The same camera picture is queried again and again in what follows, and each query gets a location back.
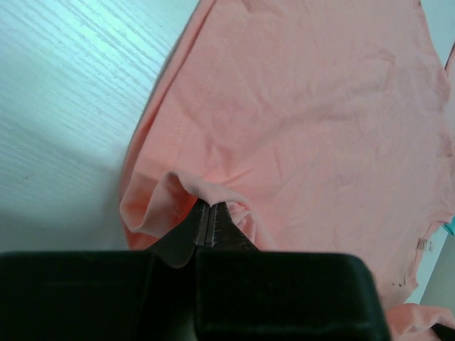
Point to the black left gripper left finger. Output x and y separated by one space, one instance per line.
105 295

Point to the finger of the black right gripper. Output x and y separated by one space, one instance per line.
444 333

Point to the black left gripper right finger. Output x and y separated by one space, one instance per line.
243 293

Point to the pink t shirt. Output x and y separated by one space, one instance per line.
323 125

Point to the teal t shirt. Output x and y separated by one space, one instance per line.
450 228

